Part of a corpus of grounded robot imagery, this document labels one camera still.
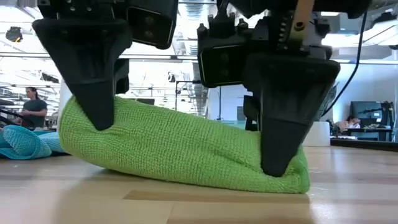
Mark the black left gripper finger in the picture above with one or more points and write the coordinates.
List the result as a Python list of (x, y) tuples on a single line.
[(122, 76), (87, 62)]

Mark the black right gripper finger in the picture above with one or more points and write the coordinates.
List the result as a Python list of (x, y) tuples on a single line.
[(289, 102), (252, 112)]

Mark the green microfiber towel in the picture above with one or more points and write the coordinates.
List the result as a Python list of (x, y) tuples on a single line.
[(186, 149)]

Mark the blue microfiber towel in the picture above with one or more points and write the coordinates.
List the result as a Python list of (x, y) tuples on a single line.
[(25, 143)]

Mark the black monitor back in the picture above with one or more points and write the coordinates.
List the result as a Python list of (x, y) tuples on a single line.
[(146, 101)]

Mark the white building column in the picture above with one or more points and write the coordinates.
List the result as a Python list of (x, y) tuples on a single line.
[(63, 90)]

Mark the snake plant in white pot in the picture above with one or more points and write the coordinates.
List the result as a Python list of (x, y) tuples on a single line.
[(317, 133)]

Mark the person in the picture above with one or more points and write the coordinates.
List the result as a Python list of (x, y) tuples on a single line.
[(34, 112), (349, 124)]

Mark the black ceiling device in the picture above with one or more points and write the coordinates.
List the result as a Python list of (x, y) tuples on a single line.
[(14, 34)]

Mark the dark office monitor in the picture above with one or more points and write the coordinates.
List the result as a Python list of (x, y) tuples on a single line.
[(365, 109)]

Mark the black office desk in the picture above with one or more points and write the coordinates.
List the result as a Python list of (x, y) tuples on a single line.
[(370, 130)]

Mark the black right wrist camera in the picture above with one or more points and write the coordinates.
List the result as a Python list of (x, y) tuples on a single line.
[(222, 67)]

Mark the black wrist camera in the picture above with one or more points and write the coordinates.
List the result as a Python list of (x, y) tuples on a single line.
[(152, 26), (222, 67)]

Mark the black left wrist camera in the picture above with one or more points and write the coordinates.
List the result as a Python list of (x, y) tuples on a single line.
[(152, 26)]

